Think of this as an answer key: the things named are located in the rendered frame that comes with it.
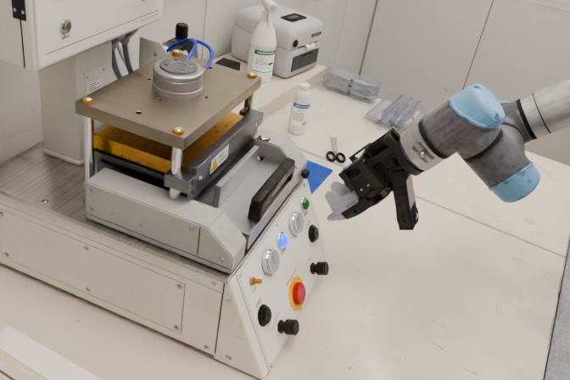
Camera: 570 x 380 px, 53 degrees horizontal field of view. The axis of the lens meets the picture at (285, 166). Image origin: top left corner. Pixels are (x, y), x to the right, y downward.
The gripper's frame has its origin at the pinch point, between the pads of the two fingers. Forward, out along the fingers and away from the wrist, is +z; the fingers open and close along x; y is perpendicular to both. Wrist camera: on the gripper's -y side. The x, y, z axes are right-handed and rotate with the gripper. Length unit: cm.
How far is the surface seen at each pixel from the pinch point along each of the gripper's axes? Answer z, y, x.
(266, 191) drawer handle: -4.9, 14.2, 16.5
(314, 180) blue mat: 18.4, 2.3, -31.6
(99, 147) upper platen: 9.1, 36.5, 22.3
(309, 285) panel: 10.0, -6.1, 6.7
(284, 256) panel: 4.9, 2.7, 12.3
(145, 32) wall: 35, 60, -44
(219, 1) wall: 30, 58, -79
